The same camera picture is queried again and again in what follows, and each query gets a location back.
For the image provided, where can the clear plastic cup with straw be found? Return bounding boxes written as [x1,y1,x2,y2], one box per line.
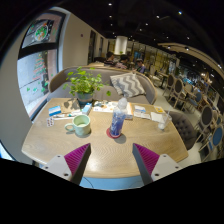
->
[157,110,173,131]

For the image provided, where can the white sachet strip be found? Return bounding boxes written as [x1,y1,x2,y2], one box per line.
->
[133,111,152,120]

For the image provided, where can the grey curved sofa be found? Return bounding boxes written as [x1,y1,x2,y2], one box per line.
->
[46,65,158,105]

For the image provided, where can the grey tufted chair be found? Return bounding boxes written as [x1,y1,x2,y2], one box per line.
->
[166,109,198,151]

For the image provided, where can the white tube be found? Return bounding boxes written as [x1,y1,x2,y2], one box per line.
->
[53,112,83,120]

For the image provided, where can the small yellow card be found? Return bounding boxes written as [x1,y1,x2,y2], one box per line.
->
[153,105,166,114]

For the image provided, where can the green potted plant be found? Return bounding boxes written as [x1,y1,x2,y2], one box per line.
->
[63,66,113,104]

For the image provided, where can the flat round red coaster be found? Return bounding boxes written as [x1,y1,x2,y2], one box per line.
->
[105,127,123,140]

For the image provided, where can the dark-framed window with decals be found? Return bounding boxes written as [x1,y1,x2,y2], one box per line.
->
[17,11,66,119]

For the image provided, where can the white paper napkin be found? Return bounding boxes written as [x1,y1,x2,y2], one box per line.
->
[149,111,164,124]

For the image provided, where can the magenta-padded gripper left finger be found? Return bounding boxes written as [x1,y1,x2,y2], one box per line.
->
[41,143,92,186]

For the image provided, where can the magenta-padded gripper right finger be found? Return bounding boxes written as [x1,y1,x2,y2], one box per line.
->
[132,143,183,186]

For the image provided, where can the silver pill blister pack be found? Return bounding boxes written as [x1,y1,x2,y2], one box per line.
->
[45,116,56,128]

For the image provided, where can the small blue carton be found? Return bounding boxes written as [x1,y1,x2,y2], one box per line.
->
[81,102,93,116]

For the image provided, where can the blue and white packet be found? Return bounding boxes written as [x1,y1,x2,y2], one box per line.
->
[133,104,147,114]

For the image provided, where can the white and orange box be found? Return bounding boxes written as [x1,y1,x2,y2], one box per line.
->
[124,101,134,120]

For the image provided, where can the grey zigzag striped pillow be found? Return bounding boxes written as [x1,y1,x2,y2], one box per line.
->
[109,72,147,99]

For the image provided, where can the group of ceiling spotlights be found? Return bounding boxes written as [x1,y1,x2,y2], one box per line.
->
[106,2,191,51]

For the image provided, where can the clear blue-labelled water bottle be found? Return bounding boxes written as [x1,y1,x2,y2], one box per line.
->
[109,97,129,139]

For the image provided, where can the group of round-backed chairs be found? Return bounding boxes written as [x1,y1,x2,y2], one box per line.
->
[156,71,224,161]

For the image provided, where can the flat blue card box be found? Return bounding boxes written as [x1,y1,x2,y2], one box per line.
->
[48,105,63,117]

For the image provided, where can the light green ceramic mug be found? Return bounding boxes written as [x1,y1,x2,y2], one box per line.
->
[64,114,92,137]

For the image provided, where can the person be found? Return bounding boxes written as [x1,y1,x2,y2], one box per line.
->
[116,54,131,70]
[103,50,116,67]
[133,58,147,74]

